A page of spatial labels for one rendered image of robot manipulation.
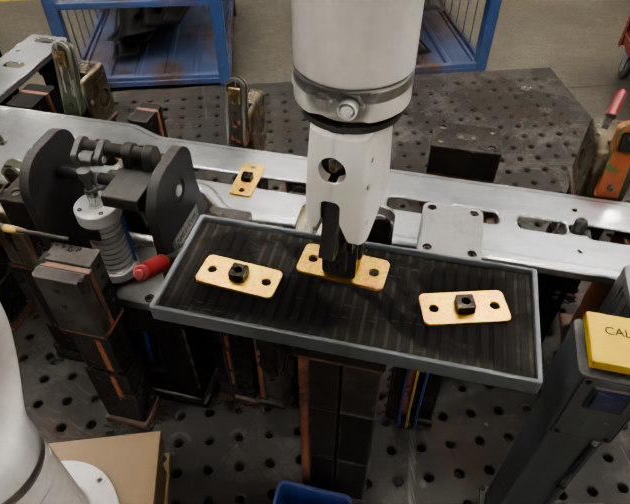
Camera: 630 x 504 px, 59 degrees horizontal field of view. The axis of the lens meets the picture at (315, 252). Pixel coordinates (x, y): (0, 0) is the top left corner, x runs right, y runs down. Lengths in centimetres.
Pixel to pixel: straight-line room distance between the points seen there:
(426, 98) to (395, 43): 143
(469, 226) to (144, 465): 57
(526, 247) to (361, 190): 52
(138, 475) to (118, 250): 33
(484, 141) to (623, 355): 54
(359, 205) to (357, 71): 10
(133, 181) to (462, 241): 41
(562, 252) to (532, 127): 88
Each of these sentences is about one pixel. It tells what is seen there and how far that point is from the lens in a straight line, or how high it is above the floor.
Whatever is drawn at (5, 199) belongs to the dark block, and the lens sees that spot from 83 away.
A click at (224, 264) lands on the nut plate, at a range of 59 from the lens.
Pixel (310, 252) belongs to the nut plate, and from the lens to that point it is 54.
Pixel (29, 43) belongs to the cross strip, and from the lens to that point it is 153.
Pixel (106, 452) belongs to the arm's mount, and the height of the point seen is 78.
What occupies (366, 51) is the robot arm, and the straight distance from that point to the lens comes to 36.
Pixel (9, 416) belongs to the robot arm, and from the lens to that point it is 69.
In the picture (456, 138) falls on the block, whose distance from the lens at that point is 103.
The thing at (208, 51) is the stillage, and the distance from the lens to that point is 330.
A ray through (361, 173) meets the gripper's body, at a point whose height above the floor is 135.
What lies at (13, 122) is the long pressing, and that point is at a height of 100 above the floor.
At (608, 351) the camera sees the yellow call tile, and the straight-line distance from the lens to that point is 59.
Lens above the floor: 159
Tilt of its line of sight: 46 degrees down
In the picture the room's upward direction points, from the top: straight up
